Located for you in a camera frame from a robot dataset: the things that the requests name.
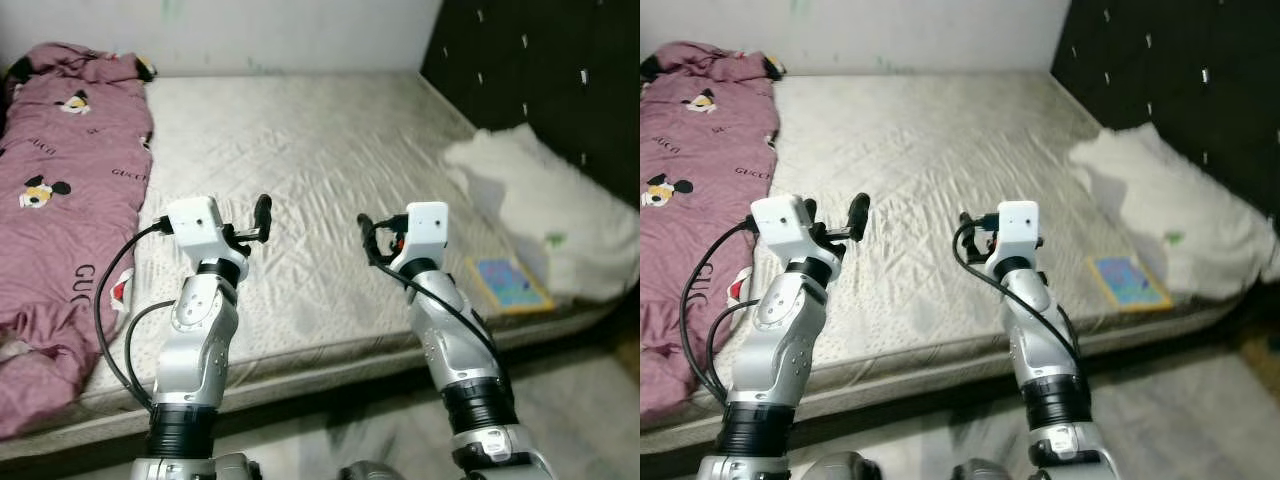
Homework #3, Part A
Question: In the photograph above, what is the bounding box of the long black left arm cable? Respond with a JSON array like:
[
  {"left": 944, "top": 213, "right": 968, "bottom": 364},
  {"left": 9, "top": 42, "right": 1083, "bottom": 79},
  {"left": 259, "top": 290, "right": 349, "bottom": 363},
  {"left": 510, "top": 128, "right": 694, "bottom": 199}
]
[
  {"left": 680, "top": 222, "right": 761, "bottom": 406},
  {"left": 93, "top": 222, "right": 171, "bottom": 411}
]

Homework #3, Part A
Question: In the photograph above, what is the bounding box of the blue yellow children's book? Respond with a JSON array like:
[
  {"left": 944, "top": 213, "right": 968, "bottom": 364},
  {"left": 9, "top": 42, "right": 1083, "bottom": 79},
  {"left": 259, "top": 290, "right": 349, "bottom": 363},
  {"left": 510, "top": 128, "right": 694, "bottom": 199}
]
[
  {"left": 1087, "top": 255, "right": 1174, "bottom": 313},
  {"left": 470, "top": 257, "right": 556, "bottom": 316}
]

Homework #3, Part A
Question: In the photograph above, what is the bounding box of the short black left arm cable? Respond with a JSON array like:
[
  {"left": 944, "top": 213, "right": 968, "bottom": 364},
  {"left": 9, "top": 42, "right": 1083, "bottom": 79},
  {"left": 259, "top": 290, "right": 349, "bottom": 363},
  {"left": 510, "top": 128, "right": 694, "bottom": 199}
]
[
  {"left": 125, "top": 298, "right": 181, "bottom": 386},
  {"left": 705, "top": 298, "right": 766, "bottom": 386}
]

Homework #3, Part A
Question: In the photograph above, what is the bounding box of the white pillow with tree print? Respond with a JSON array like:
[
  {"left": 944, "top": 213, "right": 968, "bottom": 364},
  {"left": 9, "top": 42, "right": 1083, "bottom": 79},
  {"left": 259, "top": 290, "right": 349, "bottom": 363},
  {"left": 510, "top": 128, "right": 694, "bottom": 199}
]
[
  {"left": 442, "top": 125, "right": 640, "bottom": 303},
  {"left": 1068, "top": 122, "right": 1280, "bottom": 301}
]

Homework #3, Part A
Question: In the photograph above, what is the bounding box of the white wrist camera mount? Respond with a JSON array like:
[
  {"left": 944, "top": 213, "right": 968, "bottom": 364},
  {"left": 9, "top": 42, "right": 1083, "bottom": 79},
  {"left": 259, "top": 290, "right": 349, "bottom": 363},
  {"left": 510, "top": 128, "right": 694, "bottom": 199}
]
[
  {"left": 985, "top": 201, "right": 1041, "bottom": 269},
  {"left": 163, "top": 196, "right": 249, "bottom": 269},
  {"left": 390, "top": 202, "right": 449, "bottom": 271},
  {"left": 750, "top": 195, "right": 831, "bottom": 269}
]

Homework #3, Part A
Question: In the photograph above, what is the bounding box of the white quilted spotted mattress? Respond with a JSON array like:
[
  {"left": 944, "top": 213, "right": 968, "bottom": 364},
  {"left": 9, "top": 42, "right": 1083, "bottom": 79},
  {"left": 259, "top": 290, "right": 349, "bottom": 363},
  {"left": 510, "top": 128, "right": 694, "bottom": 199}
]
[
  {"left": 0, "top": 70, "right": 626, "bottom": 441},
  {"left": 640, "top": 70, "right": 1261, "bottom": 431}
]

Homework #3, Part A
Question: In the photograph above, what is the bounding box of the black tufted headboard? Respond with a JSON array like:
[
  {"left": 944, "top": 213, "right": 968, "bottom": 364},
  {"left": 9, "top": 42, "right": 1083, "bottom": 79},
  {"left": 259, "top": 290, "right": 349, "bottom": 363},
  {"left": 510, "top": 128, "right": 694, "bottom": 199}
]
[
  {"left": 420, "top": 0, "right": 640, "bottom": 206},
  {"left": 1050, "top": 0, "right": 1280, "bottom": 221}
]

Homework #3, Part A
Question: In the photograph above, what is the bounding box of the pink cartoon print blanket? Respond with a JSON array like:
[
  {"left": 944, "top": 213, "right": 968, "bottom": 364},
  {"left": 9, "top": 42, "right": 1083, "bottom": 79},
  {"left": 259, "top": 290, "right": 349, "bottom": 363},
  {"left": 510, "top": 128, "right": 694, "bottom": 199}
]
[
  {"left": 0, "top": 42, "right": 156, "bottom": 441},
  {"left": 640, "top": 40, "right": 786, "bottom": 421}
]

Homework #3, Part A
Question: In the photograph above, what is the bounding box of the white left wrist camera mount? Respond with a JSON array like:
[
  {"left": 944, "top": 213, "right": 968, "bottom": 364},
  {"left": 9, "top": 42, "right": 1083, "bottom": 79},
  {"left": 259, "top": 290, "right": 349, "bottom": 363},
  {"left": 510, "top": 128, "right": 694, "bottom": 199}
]
[
  {"left": 163, "top": 196, "right": 249, "bottom": 269},
  {"left": 750, "top": 195, "right": 831, "bottom": 269}
]

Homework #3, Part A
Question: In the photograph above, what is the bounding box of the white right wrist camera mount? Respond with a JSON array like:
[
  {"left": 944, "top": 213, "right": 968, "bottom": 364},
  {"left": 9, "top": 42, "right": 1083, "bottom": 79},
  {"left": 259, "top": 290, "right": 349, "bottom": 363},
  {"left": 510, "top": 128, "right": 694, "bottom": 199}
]
[
  {"left": 985, "top": 201, "right": 1041, "bottom": 269},
  {"left": 390, "top": 202, "right": 449, "bottom": 271}
]

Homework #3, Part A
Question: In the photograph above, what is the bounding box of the grey right robot leg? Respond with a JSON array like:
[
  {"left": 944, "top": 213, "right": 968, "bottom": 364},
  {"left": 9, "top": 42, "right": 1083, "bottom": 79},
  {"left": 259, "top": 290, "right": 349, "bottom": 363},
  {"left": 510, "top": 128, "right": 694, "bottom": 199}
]
[
  {"left": 955, "top": 458, "right": 1021, "bottom": 480},
  {"left": 340, "top": 460, "right": 406, "bottom": 480}
]

